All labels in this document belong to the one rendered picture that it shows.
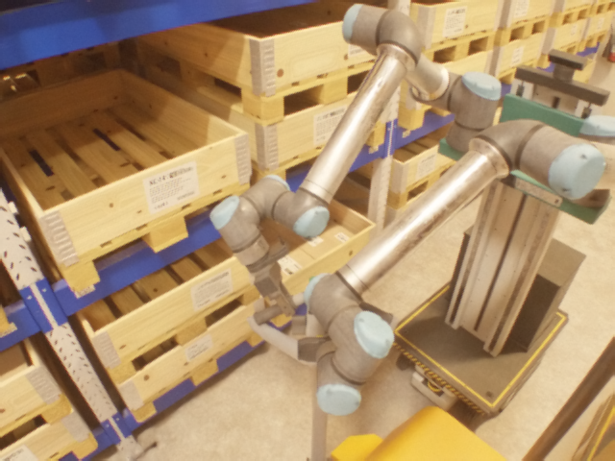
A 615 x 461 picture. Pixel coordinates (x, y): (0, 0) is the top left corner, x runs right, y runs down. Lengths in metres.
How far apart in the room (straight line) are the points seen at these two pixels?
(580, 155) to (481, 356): 1.73
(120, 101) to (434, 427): 2.31
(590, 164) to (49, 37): 1.37
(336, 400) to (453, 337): 1.71
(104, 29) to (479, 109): 1.29
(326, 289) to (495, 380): 1.66
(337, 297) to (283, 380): 1.78
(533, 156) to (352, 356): 0.56
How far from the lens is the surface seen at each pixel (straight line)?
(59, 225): 1.54
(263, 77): 1.71
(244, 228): 1.12
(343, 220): 2.92
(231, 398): 2.66
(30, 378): 1.88
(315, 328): 1.26
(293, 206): 1.09
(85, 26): 1.44
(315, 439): 1.78
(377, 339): 0.87
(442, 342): 2.55
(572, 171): 0.98
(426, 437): 1.57
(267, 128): 1.80
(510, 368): 2.57
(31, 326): 1.81
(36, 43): 1.41
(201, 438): 2.57
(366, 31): 1.29
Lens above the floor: 2.27
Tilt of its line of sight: 38 degrees down
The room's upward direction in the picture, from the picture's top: straight up
